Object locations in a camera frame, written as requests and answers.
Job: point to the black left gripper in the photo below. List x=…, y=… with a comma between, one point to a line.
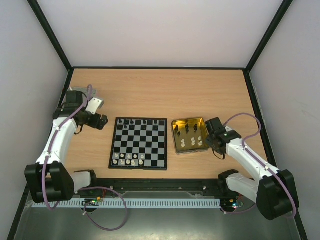
x=101, y=123

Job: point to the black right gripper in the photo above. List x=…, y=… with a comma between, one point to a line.
x=212, y=126

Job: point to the gold metal tin box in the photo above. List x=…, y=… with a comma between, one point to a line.
x=200, y=135

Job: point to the silver metal tin lid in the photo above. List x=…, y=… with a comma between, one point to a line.
x=84, y=90

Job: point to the black silver chess board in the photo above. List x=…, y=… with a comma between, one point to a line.
x=149, y=145

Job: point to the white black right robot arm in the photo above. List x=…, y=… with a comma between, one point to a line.
x=272, y=190

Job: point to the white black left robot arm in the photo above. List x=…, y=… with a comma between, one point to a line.
x=48, y=180

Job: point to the black rook on board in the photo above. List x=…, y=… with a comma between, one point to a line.
x=121, y=122

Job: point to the right controller circuit board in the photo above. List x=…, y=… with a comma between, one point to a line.
x=230, y=205

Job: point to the controller circuit board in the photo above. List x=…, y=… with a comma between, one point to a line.
x=230, y=205
x=92, y=201

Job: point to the left controller circuit board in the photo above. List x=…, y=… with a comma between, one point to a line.
x=92, y=201

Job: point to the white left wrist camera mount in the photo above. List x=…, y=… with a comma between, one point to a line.
x=94, y=104

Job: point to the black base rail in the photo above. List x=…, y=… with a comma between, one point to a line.
x=206, y=187

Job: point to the white slotted cable duct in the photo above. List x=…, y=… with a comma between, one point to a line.
x=146, y=203

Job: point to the black enclosure frame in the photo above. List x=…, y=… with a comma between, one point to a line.
x=282, y=10

